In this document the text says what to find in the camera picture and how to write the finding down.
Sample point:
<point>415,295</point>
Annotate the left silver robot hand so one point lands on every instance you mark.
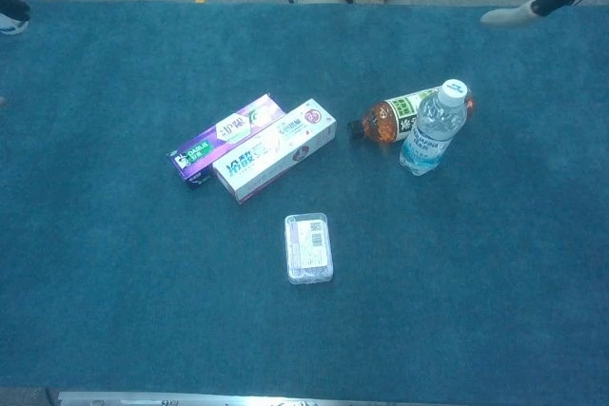
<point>14,6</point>

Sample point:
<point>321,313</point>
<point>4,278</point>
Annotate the clear water bottle blue label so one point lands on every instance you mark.
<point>428,140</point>

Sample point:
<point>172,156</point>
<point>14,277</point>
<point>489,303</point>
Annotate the amber tea bottle green label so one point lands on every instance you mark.
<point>380,123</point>

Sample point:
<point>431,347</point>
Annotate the purple toothpaste box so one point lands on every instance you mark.
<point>209,149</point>

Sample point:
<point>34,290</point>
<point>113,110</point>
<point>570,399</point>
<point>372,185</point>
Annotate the white toothpaste box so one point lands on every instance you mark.
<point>266,159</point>

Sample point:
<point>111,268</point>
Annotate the clear plastic box barcode label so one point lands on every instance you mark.
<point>308,249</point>

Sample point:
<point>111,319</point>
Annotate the white cup blue band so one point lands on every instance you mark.
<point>9,26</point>

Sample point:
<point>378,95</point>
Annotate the teal felt table cloth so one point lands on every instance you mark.
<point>119,282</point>

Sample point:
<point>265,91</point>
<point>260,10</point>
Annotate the aluminium frame rail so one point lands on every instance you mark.
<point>190,399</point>

